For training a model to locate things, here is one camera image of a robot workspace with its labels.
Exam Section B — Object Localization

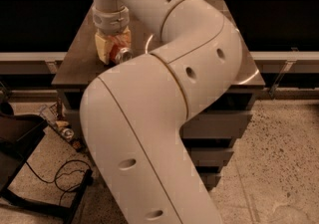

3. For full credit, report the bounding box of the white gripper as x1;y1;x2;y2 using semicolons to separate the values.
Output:
92;7;132;65

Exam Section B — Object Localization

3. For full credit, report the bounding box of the red coke can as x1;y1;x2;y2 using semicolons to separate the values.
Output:
110;38;133;65

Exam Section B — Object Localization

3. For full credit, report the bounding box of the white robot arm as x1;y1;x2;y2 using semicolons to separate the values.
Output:
80;0;242;224

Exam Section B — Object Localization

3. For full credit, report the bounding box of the black chair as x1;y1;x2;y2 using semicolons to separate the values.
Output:
0;102;93;224

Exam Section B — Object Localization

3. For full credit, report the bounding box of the middle grey drawer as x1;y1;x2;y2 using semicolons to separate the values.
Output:
187;147;233;166

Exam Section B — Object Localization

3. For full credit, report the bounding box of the bottom grey drawer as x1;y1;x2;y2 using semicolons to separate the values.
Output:
199;173;221;190

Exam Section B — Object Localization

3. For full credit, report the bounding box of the black cable on floor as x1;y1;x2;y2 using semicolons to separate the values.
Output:
25;158;93;206

